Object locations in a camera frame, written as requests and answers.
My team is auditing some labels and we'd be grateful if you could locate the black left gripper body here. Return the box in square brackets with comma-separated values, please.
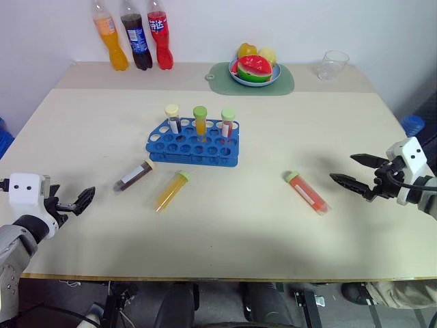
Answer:
[42, 184, 70, 229]

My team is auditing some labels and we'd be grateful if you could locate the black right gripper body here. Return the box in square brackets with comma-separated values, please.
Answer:
[363, 155, 408, 203]

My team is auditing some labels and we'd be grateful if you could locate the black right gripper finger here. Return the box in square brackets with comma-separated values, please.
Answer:
[350, 153, 391, 169]
[329, 172, 372, 198]

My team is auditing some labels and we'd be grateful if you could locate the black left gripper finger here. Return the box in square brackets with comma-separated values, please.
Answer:
[55, 186, 97, 217]

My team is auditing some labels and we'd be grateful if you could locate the red liquid tube green cap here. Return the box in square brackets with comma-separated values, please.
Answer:
[283, 170, 333, 217]
[219, 108, 237, 140]

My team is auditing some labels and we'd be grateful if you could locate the dark liquid tube cream cap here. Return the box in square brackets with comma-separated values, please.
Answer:
[113, 159, 156, 193]
[164, 104, 183, 135]

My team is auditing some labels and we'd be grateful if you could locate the orange liquid tube green cap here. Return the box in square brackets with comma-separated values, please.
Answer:
[153, 169, 192, 214]
[192, 105, 208, 144]

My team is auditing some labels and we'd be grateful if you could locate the blue plastic test tube rack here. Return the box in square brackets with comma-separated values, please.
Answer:
[145, 117, 241, 168]

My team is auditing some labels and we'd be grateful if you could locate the blue ribbed plastic object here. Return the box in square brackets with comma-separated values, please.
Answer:
[400, 115, 426, 138]
[0, 117, 15, 161]

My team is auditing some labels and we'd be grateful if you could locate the clear glass cup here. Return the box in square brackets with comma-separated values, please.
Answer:
[315, 50, 350, 82]

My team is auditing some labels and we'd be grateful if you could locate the beige fabric bag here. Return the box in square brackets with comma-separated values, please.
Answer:
[365, 279, 437, 310]

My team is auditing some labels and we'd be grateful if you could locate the green silicone mat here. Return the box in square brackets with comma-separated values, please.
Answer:
[204, 61, 296, 97]

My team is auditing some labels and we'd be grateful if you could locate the light blue bowl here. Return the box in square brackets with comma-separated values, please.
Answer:
[227, 57, 283, 88]

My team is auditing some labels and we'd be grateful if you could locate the dark rounded shape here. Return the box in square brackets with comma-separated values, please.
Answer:
[159, 281, 201, 328]
[238, 281, 295, 328]

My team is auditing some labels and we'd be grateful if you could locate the pale yellow toy fruit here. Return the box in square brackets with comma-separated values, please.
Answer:
[257, 46, 278, 68]

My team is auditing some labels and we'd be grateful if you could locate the toy watermelon slice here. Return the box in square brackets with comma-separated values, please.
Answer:
[231, 55, 274, 84]

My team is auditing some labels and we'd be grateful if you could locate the orange soda bottle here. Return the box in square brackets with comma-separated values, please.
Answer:
[92, 0, 130, 72]

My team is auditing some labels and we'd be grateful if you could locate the orange yellow toy fruit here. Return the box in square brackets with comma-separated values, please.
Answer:
[237, 42, 259, 60]

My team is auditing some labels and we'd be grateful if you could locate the cola bottle blue label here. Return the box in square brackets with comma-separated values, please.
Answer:
[119, 0, 154, 71]

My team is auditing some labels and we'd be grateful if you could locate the red soda bottle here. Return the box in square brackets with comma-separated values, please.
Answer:
[146, 0, 174, 71]

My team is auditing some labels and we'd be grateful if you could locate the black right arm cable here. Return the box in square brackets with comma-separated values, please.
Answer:
[389, 169, 437, 191]

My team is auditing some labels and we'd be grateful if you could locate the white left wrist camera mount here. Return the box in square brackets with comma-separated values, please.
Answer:
[8, 172, 59, 240]

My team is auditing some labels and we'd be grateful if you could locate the black metal frame post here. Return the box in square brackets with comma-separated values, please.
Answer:
[101, 281, 139, 328]

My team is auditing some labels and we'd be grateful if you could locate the black metal table bracket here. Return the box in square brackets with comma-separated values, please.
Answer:
[289, 288, 324, 328]

